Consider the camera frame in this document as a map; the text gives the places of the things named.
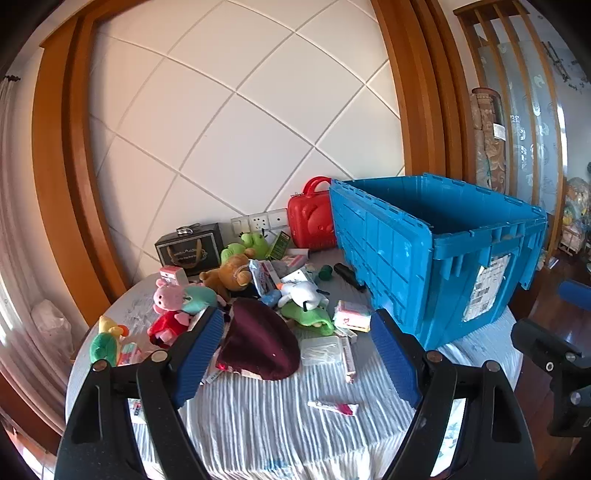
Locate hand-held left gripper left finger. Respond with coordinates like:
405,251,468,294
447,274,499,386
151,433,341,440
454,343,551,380
55,305,225,480

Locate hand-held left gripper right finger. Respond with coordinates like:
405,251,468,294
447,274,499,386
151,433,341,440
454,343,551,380
369,309,539,480

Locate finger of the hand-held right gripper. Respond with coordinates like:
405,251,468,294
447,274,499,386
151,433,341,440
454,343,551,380
510,318,591,437

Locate white translucent plastic box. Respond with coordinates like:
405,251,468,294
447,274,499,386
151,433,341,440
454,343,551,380
300,336,343,367

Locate blue plastic crate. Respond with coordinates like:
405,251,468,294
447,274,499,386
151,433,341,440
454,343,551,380
329,174,548,352

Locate long white red box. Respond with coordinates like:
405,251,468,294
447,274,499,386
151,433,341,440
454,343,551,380
341,335,359,385

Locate teal plush toy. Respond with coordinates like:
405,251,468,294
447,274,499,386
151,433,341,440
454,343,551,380
181,285,219,315

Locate pink paper box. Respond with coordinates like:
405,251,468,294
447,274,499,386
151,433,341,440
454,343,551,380
332,300,373,332

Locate pink pig plush red dress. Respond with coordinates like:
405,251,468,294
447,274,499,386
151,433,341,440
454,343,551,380
148,277,195,349

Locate maroon knit beanie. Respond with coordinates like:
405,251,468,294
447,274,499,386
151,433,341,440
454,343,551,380
216,298,302,381

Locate white pink tube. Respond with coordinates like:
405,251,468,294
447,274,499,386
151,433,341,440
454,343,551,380
308,400,360,417

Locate small pink white box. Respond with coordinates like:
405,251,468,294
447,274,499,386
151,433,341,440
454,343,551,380
159,266,190,288

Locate brown bear plush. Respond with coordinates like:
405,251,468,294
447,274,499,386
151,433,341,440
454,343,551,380
199,254,254,302

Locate light green plush toy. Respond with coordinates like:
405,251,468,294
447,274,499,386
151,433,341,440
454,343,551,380
281,302,336,336

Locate black stapler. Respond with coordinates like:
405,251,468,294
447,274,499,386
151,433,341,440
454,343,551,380
333,263,367,292

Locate green parrot plush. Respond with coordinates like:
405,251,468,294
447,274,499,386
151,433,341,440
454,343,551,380
89,316,130,367

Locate white red snack bag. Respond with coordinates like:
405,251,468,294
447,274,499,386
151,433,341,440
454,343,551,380
249,259,282,298

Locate black gift box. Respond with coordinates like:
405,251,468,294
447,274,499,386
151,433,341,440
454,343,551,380
154,223,225,278

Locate white dog plush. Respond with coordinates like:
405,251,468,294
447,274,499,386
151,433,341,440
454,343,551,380
276,279,331,311

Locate green frog plush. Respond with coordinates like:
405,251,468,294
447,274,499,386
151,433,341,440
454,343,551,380
221,232,271,265

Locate green packet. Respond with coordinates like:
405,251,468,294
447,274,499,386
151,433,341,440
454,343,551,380
268,232,291,260

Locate clear plastic bag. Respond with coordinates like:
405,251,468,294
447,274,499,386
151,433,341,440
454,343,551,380
31,299,74,354

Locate red bear carry case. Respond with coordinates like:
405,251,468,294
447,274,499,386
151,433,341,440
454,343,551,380
287,176,339,250

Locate rolled patterned carpet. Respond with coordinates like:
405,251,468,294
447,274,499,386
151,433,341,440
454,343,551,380
470,88,509,197

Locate wooden glass partition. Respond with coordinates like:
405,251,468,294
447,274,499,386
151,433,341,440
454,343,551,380
453,0,571,220

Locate white wall sockets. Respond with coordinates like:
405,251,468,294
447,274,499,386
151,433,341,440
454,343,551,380
230,209,290,234

